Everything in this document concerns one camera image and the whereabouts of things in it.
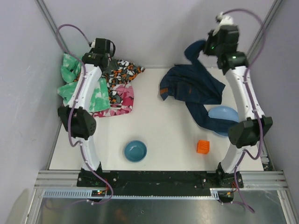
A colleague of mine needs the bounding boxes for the orange black patterned cloth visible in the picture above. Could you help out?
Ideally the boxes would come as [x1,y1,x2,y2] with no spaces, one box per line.
[73,58,146,105]

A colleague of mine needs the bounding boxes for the green white tie-dye cloth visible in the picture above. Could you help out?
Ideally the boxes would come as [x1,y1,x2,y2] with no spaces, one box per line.
[57,53,110,112]

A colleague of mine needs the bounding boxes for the navy blue denim jeans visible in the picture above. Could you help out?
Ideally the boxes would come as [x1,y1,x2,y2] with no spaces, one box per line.
[159,40,231,133]

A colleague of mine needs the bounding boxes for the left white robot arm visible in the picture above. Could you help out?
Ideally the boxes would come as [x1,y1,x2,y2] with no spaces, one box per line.
[57,38,115,171]

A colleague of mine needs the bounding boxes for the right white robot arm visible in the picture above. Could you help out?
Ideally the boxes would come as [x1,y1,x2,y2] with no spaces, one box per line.
[203,25,273,186]

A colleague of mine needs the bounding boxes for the pink patterned cloth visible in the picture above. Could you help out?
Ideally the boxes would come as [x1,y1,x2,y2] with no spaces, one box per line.
[93,84,134,118]

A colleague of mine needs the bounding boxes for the light blue plate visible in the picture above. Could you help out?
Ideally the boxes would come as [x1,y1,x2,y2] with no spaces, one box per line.
[208,105,239,122]

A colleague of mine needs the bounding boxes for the teal ceramic bowl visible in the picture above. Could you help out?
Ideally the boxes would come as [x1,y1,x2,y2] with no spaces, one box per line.
[124,140,147,162]

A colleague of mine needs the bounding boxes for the orange plastic cube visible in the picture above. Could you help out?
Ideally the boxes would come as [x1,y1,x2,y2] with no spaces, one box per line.
[196,140,210,154]

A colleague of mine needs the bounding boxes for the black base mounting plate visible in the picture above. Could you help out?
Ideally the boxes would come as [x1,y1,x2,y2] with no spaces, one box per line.
[77,169,244,197]

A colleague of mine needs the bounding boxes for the grey slotted cable duct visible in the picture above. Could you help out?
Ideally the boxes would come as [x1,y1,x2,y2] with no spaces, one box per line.
[42,188,221,200]

